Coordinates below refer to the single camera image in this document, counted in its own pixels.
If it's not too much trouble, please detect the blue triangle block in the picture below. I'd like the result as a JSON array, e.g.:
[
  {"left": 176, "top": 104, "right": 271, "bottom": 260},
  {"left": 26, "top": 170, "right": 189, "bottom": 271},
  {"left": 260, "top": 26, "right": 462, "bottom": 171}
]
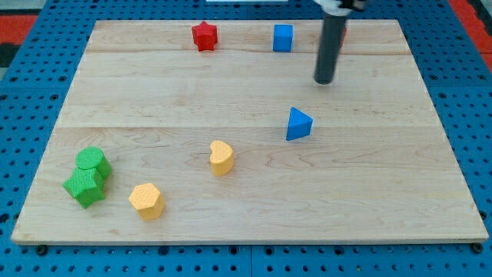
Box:
[{"left": 286, "top": 107, "right": 313, "bottom": 141}]

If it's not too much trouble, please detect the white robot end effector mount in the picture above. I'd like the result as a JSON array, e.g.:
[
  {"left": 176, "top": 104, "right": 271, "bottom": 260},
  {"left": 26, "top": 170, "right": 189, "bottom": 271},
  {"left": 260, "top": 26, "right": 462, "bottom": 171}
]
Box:
[{"left": 314, "top": 0, "right": 367, "bottom": 16}]

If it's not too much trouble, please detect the wooden board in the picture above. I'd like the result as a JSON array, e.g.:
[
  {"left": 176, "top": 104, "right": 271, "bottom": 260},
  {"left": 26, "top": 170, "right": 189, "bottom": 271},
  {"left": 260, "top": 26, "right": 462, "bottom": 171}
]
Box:
[{"left": 12, "top": 20, "right": 489, "bottom": 245}]

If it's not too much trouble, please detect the yellow hexagon block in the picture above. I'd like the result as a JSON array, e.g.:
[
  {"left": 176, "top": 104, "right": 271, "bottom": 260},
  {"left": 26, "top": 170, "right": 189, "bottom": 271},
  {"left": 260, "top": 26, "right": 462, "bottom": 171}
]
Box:
[{"left": 128, "top": 183, "right": 166, "bottom": 221}]

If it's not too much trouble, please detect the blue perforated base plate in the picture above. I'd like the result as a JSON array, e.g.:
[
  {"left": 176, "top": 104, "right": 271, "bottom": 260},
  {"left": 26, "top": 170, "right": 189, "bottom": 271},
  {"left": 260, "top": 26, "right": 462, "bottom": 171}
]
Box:
[{"left": 1, "top": 0, "right": 491, "bottom": 276}]

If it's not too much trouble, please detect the green cylinder block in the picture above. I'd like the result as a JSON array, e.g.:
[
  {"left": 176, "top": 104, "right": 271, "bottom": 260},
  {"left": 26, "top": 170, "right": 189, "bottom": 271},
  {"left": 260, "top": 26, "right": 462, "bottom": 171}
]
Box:
[{"left": 75, "top": 146, "right": 112, "bottom": 179}]

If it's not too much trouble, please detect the yellow heart block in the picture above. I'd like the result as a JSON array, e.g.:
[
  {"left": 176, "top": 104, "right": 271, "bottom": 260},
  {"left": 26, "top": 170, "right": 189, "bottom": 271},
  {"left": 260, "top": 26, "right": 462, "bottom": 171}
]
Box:
[{"left": 209, "top": 140, "right": 234, "bottom": 176}]

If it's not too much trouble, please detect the red star block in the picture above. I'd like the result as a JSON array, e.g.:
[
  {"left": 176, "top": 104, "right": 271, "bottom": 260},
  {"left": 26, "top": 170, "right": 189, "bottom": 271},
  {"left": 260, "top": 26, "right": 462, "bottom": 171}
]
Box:
[{"left": 191, "top": 21, "right": 218, "bottom": 52}]

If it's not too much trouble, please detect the blue cube block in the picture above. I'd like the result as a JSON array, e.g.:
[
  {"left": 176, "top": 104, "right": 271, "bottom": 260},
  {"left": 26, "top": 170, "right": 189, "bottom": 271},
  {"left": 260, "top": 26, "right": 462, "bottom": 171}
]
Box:
[{"left": 272, "top": 24, "right": 294, "bottom": 52}]

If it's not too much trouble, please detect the green star block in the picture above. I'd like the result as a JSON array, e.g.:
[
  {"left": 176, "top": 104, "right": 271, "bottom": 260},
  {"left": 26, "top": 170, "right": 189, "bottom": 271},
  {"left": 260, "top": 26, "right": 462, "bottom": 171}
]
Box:
[{"left": 62, "top": 168, "right": 105, "bottom": 209}]

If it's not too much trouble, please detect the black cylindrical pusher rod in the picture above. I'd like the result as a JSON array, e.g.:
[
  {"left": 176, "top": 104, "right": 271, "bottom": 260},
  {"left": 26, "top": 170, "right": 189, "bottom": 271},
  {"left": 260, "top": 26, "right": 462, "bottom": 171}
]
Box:
[{"left": 314, "top": 14, "right": 347, "bottom": 85}]

